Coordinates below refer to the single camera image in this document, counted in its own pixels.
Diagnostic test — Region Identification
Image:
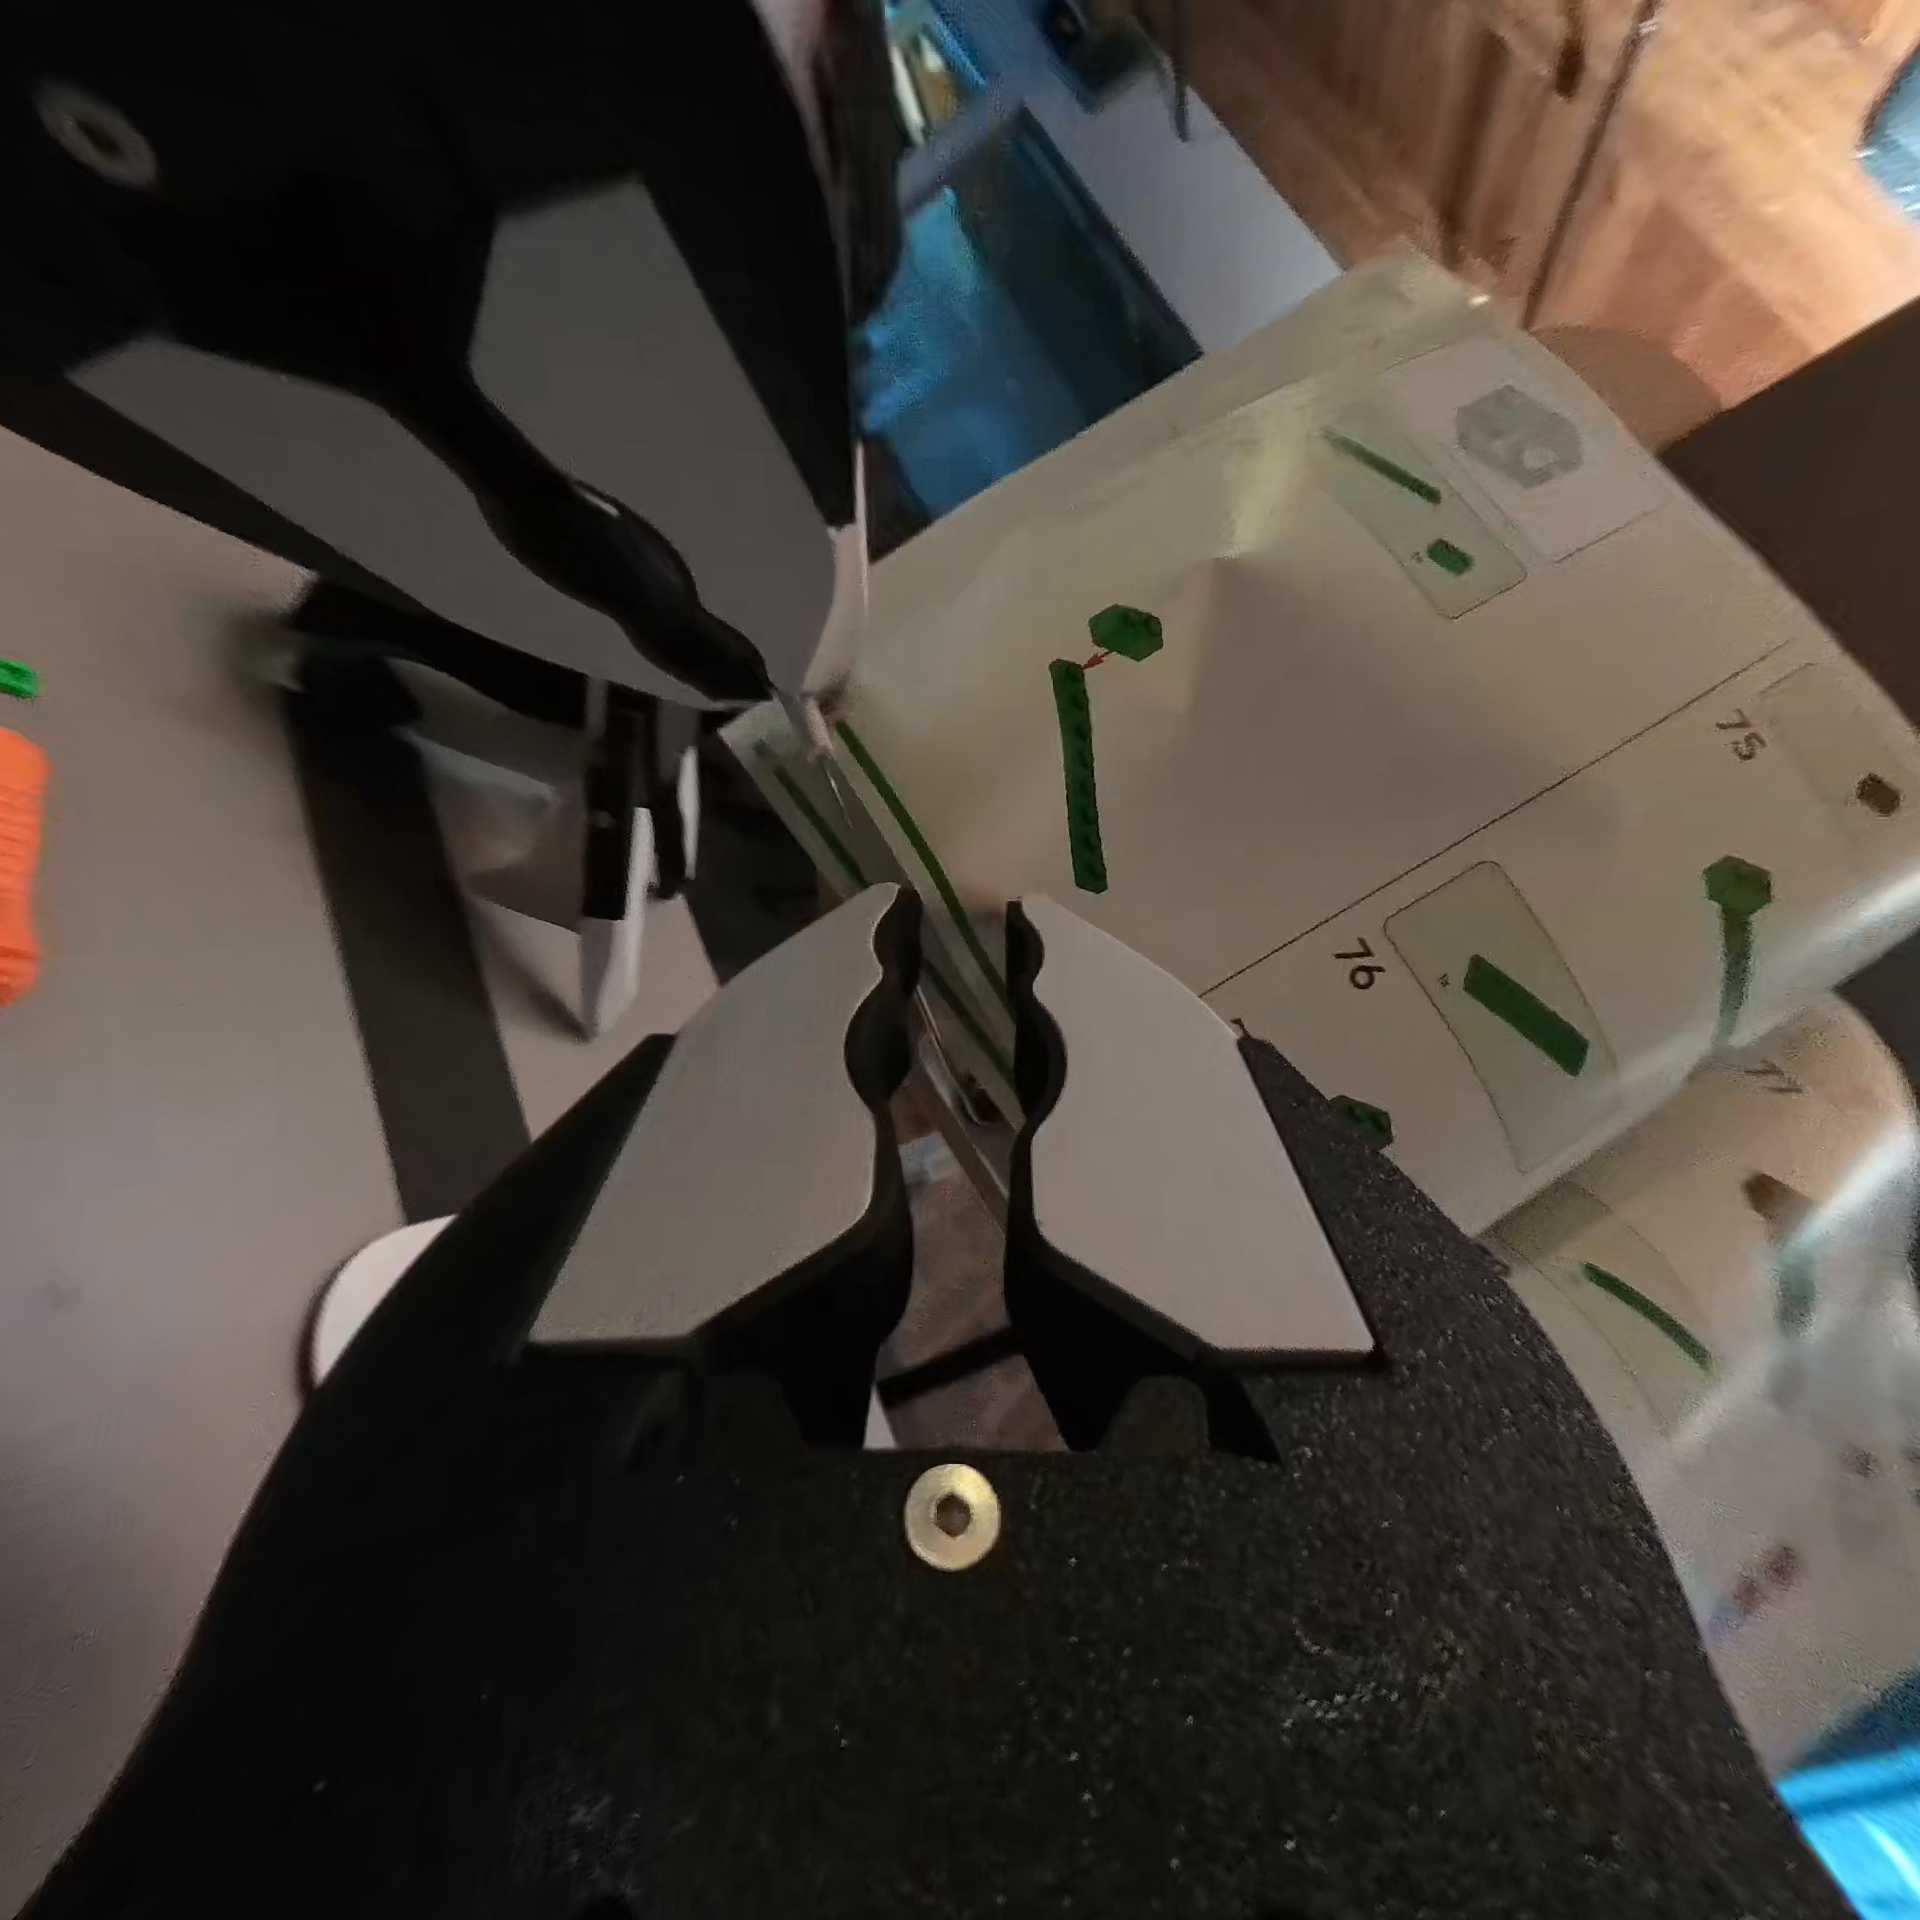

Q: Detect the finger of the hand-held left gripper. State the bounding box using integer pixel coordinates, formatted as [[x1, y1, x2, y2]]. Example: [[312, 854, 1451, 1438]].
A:
[[66, 334, 770, 711], [468, 176, 868, 704]]

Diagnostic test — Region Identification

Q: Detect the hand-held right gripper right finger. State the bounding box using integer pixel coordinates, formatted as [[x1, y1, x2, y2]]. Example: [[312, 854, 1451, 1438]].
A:
[[1002, 895, 1378, 1445]]

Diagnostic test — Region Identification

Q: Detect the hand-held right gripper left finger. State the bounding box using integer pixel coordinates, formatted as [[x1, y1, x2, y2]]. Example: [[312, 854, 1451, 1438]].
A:
[[528, 883, 924, 1445]]

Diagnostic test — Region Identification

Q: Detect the lego instruction booklet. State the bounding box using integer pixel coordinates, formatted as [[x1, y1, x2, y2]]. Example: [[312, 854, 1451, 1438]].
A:
[[720, 247, 1920, 1776]]

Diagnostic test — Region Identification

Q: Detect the orange brick separator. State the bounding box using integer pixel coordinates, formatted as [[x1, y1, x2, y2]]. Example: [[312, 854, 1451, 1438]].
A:
[[0, 726, 51, 1008]]

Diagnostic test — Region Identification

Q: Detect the idle black white gripper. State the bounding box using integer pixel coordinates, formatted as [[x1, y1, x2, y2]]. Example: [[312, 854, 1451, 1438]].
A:
[[277, 583, 712, 1040]]

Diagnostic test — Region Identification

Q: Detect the blue object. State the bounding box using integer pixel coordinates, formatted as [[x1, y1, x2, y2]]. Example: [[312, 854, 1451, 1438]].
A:
[[1776, 1678, 1920, 1920]]

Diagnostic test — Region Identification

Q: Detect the dark partition panel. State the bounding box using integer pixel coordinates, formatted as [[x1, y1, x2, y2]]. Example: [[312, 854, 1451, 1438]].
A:
[[1656, 296, 1920, 684]]

